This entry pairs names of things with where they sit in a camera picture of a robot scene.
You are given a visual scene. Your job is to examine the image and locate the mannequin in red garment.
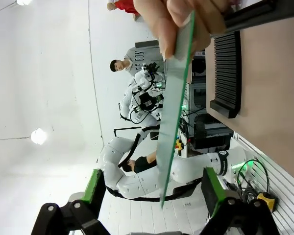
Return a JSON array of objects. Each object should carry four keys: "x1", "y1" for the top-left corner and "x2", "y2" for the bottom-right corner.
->
[{"x1": 106, "y1": 0, "x2": 148, "y2": 14}]

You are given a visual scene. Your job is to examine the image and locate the white slotted base plate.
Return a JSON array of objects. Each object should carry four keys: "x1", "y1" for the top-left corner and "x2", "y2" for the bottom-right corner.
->
[{"x1": 220, "y1": 136, "x2": 294, "y2": 235}]

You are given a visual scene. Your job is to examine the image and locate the yellow emergency stop box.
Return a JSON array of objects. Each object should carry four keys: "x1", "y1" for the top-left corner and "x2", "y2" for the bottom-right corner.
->
[{"x1": 256, "y1": 191, "x2": 277, "y2": 212}]

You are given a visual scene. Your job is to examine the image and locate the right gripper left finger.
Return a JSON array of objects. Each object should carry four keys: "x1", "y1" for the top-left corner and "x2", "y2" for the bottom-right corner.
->
[{"x1": 32, "y1": 168, "x2": 111, "y2": 235}]

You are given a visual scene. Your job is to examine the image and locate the seated person in black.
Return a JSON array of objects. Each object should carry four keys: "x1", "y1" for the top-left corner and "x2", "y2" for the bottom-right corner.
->
[{"x1": 123, "y1": 151, "x2": 160, "y2": 174}]

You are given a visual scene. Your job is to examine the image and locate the person's left hand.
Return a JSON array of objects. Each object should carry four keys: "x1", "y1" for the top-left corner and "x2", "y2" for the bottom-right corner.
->
[{"x1": 133, "y1": 0, "x2": 227, "y2": 62}]

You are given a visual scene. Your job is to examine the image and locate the black base cables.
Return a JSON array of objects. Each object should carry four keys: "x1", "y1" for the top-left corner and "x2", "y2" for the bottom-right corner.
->
[{"x1": 236, "y1": 158, "x2": 270, "y2": 197}]

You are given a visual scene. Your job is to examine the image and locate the white humanoid robot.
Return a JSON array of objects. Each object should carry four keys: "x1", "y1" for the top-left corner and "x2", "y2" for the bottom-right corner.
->
[{"x1": 118, "y1": 62, "x2": 166, "y2": 138}]

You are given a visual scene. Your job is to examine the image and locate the computer equipment rack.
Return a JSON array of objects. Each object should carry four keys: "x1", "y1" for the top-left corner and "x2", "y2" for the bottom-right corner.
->
[{"x1": 185, "y1": 81, "x2": 234, "y2": 150}]

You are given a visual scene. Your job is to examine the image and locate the yellow red stop button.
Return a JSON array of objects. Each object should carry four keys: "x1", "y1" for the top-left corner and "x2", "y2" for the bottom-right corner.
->
[{"x1": 174, "y1": 139, "x2": 186, "y2": 157}]

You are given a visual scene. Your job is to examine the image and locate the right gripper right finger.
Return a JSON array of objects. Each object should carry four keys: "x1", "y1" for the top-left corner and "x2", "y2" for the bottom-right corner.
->
[{"x1": 200, "y1": 167, "x2": 281, "y2": 235}]

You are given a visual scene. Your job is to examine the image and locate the person in grey hoodie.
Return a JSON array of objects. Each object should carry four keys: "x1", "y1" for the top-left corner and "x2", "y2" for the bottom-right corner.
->
[{"x1": 109, "y1": 46, "x2": 168, "y2": 74}]

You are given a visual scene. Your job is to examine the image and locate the green PCB board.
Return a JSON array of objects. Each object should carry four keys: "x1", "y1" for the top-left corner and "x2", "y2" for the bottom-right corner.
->
[{"x1": 156, "y1": 10, "x2": 196, "y2": 210}]

